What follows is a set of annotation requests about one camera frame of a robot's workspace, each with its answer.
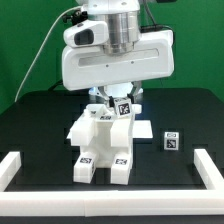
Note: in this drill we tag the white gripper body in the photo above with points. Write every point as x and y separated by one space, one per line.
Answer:
85 63

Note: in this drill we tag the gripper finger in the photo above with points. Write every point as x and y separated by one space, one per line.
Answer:
109 100
135 91

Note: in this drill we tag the white tagged cube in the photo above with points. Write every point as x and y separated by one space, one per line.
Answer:
171 140
122 106

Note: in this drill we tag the white chair back frame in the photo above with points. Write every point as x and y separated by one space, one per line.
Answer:
100 113

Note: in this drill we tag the white chair seat part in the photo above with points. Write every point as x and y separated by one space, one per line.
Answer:
105 147

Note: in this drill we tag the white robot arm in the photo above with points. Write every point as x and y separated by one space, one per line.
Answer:
122 18

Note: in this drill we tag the white U-shaped border fence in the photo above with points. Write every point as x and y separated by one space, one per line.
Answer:
209 201

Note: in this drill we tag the black camera stand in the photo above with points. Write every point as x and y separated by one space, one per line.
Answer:
75 17

